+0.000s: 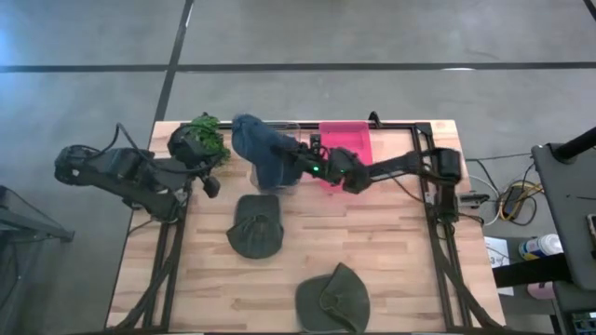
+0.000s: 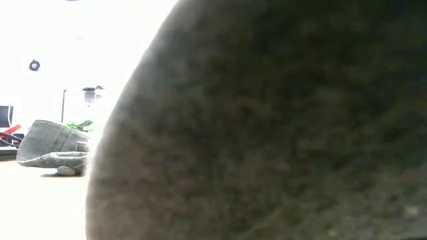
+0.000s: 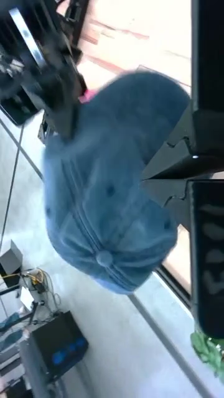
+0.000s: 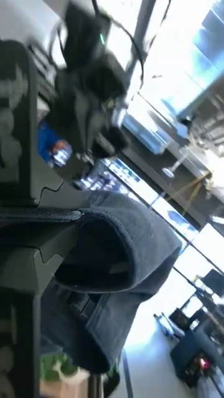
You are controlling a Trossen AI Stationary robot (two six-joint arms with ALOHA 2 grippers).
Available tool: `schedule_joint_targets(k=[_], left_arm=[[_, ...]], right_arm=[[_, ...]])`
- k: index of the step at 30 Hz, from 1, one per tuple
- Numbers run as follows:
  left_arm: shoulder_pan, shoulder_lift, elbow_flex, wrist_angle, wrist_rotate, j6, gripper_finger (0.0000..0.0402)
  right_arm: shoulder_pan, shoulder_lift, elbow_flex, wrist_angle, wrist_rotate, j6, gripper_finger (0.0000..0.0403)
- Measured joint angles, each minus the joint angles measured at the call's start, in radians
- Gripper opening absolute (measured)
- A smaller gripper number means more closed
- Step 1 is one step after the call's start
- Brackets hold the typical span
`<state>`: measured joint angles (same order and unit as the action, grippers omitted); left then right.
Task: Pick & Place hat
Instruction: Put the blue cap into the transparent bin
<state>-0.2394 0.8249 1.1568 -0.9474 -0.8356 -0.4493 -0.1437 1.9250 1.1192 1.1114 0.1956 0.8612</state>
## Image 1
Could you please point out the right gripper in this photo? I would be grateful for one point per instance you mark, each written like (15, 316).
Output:
(326, 165)

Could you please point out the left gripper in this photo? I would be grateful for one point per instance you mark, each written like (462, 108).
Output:
(186, 149)

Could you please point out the navy blue cap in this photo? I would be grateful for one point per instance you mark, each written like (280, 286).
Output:
(261, 139)

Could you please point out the dark green cap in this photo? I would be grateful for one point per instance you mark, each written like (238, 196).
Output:
(335, 302)
(256, 232)

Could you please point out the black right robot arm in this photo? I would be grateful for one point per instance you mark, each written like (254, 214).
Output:
(405, 163)

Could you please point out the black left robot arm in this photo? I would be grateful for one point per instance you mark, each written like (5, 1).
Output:
(121, 170)

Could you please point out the potted green plant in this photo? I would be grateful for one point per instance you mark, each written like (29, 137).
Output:
(209, 135)

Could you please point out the clear plastic bin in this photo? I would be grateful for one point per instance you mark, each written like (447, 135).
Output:
(300, 130)

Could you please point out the pink plastic bin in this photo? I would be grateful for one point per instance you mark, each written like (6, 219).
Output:
(347, 135)

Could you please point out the black clamp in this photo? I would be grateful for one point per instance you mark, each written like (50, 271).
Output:
(374, 119)

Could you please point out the black electronics box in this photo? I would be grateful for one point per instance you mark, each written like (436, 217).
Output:
(514, 202)

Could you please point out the white paper sheet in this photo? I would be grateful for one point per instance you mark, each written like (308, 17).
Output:
(498, 251)

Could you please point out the white blue canister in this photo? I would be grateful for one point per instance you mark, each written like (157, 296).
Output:
(540, 246)

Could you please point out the black bar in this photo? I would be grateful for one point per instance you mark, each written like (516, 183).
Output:
(531, 272)

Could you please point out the grey metal cart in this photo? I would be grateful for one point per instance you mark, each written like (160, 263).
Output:
(568, 209)

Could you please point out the pink object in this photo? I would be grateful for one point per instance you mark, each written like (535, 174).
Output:
(540, 290)

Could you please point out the black pole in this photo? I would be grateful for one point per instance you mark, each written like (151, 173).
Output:
(577, 144)

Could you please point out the black aluminium frame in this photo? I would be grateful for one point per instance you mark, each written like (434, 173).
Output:
(423, 129)

